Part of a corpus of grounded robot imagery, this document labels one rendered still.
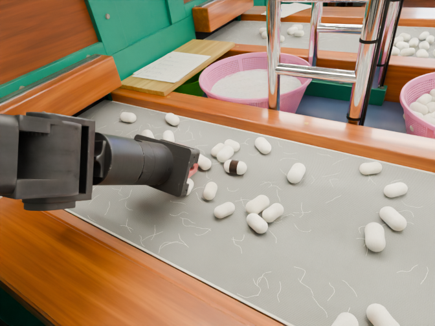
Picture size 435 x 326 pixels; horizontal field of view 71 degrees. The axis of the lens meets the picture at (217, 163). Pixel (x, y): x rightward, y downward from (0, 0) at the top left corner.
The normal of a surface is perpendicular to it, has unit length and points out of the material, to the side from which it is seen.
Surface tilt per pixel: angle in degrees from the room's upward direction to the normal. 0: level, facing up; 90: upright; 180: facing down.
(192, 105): 0
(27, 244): 0
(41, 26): 90
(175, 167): 50
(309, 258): 0
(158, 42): 90
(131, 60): 90
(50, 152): 65
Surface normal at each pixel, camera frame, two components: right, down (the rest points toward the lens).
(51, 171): 0.59, 0.02
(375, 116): -0.11, -0.77
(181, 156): -0.48, -0.06
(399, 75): -0.52, 0.59
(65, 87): 0.85, 0.25
